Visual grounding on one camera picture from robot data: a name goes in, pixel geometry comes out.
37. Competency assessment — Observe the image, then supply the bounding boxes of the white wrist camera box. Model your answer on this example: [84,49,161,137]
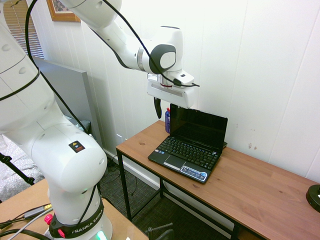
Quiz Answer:
[171,70,196,88]

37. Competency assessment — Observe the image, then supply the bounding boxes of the black laptop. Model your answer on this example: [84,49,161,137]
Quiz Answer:
[147,103,229,185]

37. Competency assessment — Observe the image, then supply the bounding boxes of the wooden desk with black frame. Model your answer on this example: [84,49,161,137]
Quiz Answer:
[115,119,320,240]

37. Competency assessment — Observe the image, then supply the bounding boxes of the grey cable adapter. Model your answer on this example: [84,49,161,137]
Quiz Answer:
[22,203,54,220]

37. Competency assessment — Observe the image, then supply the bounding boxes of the black tripod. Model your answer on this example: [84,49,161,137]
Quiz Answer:
[0,151,36,187]

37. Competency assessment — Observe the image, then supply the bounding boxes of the grey headboard panel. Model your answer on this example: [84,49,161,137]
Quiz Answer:
[32,56,104,151]

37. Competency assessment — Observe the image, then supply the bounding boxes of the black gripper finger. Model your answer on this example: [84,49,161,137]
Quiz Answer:
[153,96,163,120]

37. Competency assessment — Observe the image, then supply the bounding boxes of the window blinds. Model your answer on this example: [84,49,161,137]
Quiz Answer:
[9,0,46,60]

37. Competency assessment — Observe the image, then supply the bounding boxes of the thick black cable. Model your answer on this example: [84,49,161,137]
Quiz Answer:
[0,228,52,240]

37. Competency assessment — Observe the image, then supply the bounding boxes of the grey cable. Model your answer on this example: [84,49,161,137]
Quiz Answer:
[13,212,54,240]

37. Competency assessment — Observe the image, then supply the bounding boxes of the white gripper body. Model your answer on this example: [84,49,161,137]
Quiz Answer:
[146,73,196,109]

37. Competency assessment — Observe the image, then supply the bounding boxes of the black cable tie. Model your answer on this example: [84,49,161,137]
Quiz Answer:
[0,70,41,101]

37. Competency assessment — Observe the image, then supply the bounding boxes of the black round lamp base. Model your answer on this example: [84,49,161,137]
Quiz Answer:
[305,184,320,214]

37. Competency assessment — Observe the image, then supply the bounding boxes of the blue bottle with red cap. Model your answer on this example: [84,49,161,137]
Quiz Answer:
[164,107,172,134]

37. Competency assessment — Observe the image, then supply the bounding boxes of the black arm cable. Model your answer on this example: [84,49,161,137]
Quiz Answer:
[24,0,201,226]

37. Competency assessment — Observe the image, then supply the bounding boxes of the black floor cable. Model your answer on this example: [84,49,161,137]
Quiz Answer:
[106,152,141,199]

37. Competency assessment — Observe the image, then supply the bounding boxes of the black metal clamp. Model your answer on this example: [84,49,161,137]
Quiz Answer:
[145,221,175,240]

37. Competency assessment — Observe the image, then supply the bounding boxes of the white patterned bedding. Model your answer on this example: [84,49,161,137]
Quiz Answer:
[0,133,46,201]

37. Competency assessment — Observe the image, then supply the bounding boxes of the wooden picture frame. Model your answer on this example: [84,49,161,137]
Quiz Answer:
[46,0,82,23]

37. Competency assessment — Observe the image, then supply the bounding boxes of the teal pillow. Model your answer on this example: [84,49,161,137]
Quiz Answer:
[74,119,92,134]

